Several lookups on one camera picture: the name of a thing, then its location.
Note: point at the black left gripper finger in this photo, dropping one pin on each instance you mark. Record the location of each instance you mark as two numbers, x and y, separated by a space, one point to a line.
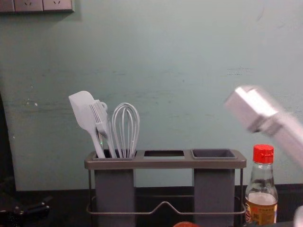
35 208

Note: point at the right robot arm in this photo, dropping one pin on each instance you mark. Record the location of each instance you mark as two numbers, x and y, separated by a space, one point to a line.
255 108

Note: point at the black table cloth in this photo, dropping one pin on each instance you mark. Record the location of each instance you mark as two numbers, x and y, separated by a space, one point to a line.
61 203

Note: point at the grey plastic bin with utensils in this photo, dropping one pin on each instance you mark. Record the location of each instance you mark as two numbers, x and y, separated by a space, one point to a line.
114 186

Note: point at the white silicone basting brush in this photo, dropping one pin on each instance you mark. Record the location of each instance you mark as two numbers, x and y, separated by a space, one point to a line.
98 118

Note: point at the white silicone spatula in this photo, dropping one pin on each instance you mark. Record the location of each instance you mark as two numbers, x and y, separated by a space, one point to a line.
81 106

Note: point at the white silicone whisk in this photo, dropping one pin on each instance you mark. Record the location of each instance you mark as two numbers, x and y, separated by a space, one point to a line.
117 111

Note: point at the grey metal utensil rack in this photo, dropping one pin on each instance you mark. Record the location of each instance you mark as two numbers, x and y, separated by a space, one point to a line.
165 161

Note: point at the red round object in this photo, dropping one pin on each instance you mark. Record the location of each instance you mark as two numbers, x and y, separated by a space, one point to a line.
186 224

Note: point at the empty grey plastic bin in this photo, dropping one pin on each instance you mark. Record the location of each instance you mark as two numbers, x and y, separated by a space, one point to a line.
210 189

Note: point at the clear glass sauce bottle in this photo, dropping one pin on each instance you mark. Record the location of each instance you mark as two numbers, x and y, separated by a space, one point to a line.
260 189

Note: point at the red bottle cap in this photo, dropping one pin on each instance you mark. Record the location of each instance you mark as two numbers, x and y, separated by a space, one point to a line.
263 153

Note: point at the grey wall socket plate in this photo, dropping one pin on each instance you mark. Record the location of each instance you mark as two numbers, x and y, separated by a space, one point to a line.
29 5
57 4

